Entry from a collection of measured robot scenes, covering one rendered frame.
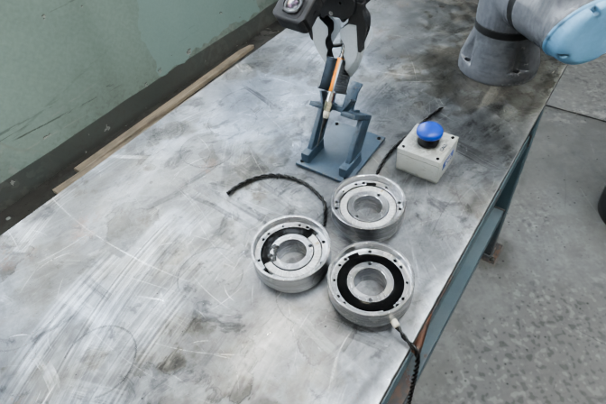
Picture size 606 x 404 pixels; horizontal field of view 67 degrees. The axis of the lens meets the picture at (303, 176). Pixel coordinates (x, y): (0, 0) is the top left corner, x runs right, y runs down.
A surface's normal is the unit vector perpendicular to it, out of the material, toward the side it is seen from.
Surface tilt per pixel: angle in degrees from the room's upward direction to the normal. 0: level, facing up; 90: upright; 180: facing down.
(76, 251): 0
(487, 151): 0
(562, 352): 0
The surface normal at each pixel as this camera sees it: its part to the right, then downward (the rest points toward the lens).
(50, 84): 0.81, 0.36
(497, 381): -0.08, -0.71
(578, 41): 0.25, 0.75
